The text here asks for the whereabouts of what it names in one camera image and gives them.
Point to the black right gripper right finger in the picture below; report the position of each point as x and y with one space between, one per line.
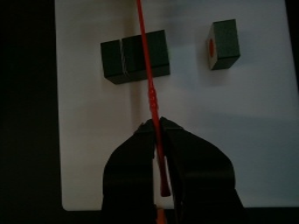
202 183

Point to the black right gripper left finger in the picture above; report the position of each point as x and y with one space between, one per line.
130 180

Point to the red toy knife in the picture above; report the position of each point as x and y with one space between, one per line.
147 67

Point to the toy sushi roll piece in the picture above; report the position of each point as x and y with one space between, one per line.
159 49
226 40
112 61

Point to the white cutting board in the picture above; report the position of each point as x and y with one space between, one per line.
234 122

